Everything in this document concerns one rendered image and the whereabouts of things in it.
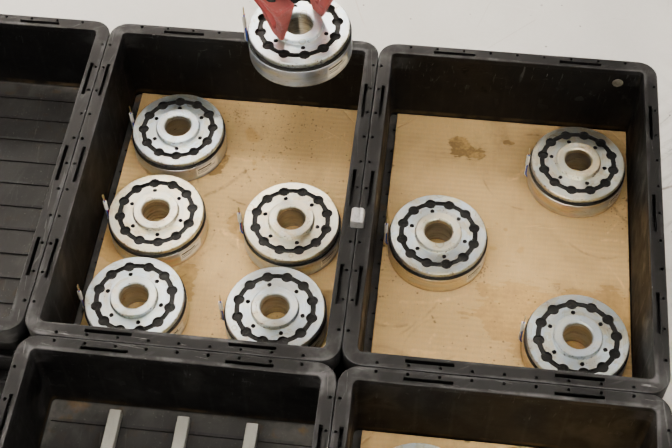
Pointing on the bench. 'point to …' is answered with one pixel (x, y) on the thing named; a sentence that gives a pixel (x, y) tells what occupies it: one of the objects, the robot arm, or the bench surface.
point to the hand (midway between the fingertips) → (298, 18)
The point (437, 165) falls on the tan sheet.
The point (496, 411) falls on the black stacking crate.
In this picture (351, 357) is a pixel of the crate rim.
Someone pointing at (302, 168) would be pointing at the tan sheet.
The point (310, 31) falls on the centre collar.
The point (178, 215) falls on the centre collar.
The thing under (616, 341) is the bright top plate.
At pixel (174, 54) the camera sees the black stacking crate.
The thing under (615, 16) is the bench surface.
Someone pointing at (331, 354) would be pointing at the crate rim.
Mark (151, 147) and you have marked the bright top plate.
